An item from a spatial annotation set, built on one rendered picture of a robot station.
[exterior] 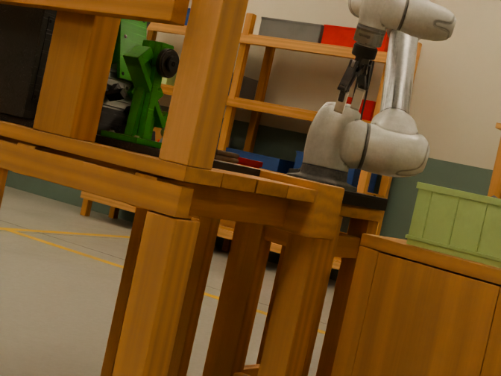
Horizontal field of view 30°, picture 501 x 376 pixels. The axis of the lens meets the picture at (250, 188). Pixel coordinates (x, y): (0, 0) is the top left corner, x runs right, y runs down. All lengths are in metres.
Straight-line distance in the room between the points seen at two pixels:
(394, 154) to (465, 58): 5.28
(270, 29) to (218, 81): 6.39
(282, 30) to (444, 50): 1.43
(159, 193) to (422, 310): 0.79
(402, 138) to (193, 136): 1.12
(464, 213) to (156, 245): 0.84
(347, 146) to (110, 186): 1.02
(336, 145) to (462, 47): 5.36
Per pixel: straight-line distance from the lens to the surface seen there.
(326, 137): 3.00
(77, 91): 2.34
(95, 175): 2.26
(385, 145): 3.02
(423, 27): 2.89
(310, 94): 8.82
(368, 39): 2.88
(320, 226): 2.56
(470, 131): 8.13
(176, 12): 2.12
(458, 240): 2.49
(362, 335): 2.60
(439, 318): 2.45
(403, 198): 8.28
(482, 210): 2.47
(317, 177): 2.99
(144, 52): 2.41
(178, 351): 3.10
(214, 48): 2.08
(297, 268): 2.59
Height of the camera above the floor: 0.93
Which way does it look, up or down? 2 degrees down
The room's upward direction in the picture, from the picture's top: 12 degrees clockwise
